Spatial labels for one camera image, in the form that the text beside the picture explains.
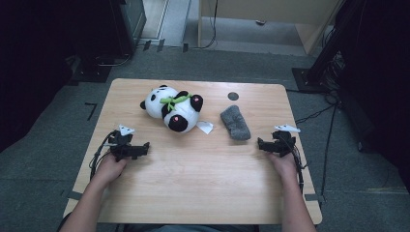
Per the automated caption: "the person's left hand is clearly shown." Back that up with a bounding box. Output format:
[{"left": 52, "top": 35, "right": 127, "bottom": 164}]
[{"left": 93, "top": 154, "right": 130, "bottom": 190}]

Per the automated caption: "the right hand-held gripper cable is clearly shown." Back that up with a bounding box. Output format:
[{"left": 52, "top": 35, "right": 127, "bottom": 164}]
[{"left": 289, "top": 138, "right": 308, "bottom": 194}]

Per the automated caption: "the person's right hand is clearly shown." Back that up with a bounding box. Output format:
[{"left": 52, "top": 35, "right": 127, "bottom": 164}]
[{"left": 267, "top": 151, "right": 300, "bottom": 186}]

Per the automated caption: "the light wooden desk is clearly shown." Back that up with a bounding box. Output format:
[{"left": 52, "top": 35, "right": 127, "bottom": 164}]
[{"left": 197, "top": 0, "right": 343, "bottom": 56}]

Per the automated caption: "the black metal stand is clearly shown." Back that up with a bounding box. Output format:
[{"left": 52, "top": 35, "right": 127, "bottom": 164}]
[{"left": 291, "top": 0, "right": 366, "bottom": 95}]

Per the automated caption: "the grey knitted sock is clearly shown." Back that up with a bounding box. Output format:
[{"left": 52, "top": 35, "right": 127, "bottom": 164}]
[{"left": 220, "top": 104, "right": 251, "bottom": 141}]

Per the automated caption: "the long black floor cable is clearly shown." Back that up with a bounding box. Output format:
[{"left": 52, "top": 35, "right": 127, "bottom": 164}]
[{"left": 319, "top": 104, "right": 338, "bottom": 202}]

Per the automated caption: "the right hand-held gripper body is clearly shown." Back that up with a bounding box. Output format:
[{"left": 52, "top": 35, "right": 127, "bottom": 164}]
[{"left": 272, "top": 125, "right": 302, "bottom": 159}]

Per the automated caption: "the black floor base plate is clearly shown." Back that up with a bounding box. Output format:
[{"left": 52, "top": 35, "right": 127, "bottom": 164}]
[{"left": 70, "top": 54, "right": 113, "bottom": 85}]

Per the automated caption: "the black cabinet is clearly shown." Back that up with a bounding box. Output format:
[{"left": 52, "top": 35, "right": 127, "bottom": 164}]
[{"left": 107, "top": 0, "right": 148, "bottom": 58}]

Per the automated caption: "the hanging black cable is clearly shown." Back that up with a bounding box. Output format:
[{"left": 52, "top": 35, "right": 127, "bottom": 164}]
[{"left": 192, "top": 0, "right": 220, "bottom": 50}]

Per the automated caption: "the hand-held gripper cable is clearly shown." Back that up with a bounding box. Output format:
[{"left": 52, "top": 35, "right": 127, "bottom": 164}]
[
  {"left": 289, "top": 138, "right": 308, "bottom": 194},
  {"left": 89, "top": 130, "right": 117, "bottom": 182}
]

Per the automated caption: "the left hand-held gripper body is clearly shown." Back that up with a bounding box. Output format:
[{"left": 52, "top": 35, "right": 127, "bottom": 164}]
[{"left": 107, "top": 125, "right": 139, "bottom": 162}]

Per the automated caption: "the panda plush toy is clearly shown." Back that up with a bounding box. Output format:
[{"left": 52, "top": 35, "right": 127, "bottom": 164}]
[{"left": 139, "top": 84, "right": 215, "bottom": 135}]

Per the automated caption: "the left hand-held gripper cable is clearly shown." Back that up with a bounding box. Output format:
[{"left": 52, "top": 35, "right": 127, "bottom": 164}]
[{"left": 89, "top": 130, "right": 117, "bottom": 182}]

